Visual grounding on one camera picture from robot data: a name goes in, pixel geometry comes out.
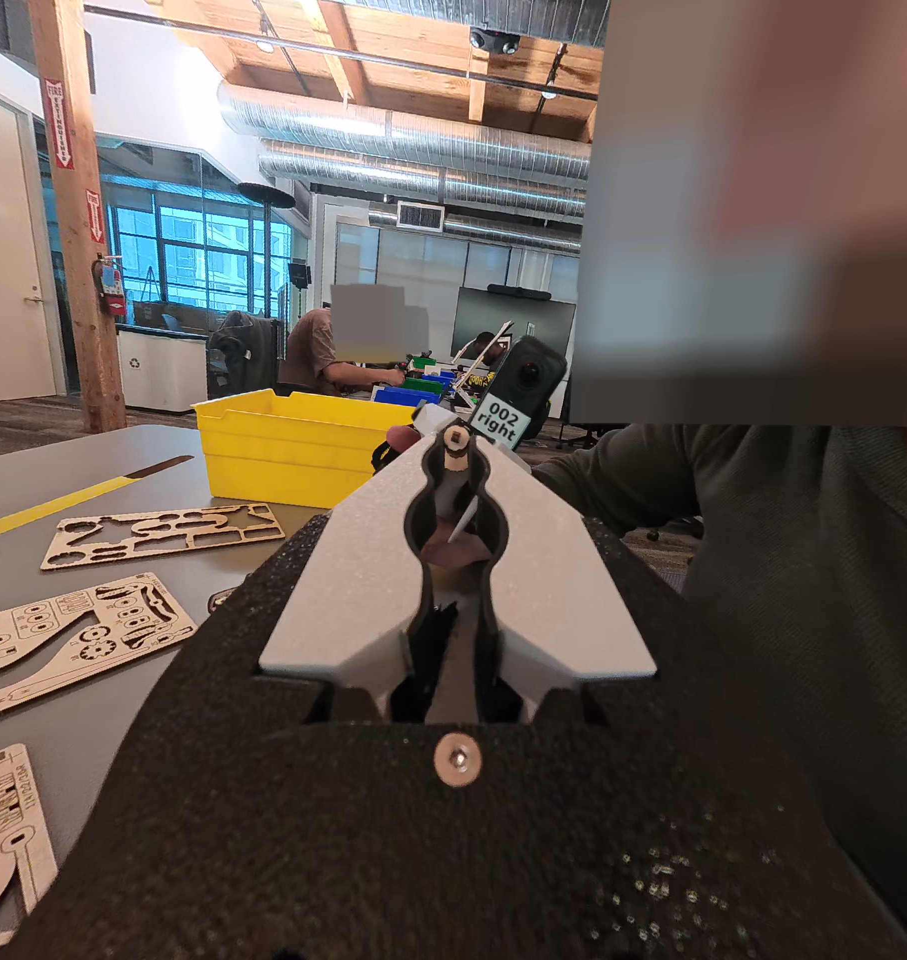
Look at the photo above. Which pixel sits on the person's right forearm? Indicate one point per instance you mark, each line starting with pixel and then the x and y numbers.
pixel 611 480

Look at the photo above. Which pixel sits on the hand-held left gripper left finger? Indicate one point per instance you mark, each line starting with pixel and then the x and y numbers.
pixel 348 585

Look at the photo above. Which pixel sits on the yellow tape strip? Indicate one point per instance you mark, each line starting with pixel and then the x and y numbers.
pixel 48 510

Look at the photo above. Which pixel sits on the blue plastic bin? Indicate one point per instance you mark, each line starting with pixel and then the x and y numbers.
pixel 405 395

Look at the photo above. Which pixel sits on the wooden axle assembly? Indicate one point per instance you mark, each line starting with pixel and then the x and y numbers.
pixel 457 446

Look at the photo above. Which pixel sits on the yellow plastic bin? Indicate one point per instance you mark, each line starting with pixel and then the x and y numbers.
pixel 288 442

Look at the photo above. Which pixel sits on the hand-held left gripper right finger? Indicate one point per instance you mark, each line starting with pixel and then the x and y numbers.
pixel 566 600

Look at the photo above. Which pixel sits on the black ceiling camera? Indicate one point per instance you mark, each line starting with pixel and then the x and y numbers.
pixel 493 39

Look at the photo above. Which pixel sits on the office chair with jacket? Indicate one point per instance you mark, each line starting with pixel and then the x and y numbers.
pixel 243 352

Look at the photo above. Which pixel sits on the dark wall screen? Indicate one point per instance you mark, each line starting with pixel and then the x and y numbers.
pixel 513 322

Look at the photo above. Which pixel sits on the laser-cut wooden parts sheet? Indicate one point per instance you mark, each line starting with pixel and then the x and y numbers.
pixel 26 817
pixel 48 622
pixel 165 534

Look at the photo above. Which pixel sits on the white vent grille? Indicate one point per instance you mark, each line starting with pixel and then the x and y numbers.
pixel 420 215

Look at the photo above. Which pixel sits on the white easel stand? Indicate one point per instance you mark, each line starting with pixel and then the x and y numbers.
pixel 483 352

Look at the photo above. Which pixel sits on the person's right hand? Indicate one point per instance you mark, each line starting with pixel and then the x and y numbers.
pixel 402 437

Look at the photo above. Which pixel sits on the black floor lamp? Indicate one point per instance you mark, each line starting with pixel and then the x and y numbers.
pixel 266 193

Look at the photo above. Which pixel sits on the red sign with lettering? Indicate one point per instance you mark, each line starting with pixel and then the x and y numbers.
pixel 60 124

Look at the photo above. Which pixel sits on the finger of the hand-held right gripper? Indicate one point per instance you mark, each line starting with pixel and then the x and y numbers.
pixel 435 417

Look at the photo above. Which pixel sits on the glass window wall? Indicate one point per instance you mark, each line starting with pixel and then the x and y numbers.
pixel 198 255

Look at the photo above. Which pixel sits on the wooden post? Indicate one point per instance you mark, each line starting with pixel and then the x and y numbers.
pixel 78 225

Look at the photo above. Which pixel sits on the white recycling cabinet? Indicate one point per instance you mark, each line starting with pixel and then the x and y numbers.
pixel 161 367

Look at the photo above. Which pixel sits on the red sign with arrow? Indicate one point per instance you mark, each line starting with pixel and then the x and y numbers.
pixel 95 216

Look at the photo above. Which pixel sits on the silver ventilation duct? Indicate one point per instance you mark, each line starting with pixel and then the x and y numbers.
pixel 513 229
pixel 423 176
pixel 408 127

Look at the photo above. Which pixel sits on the small green plastic bin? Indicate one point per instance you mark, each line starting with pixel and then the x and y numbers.
pixel 431 384

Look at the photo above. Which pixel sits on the white door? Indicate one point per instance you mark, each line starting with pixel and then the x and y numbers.
pixel 3 262

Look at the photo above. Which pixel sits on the red fire extinguisher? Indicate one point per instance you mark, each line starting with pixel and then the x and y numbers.
pixel 110 285

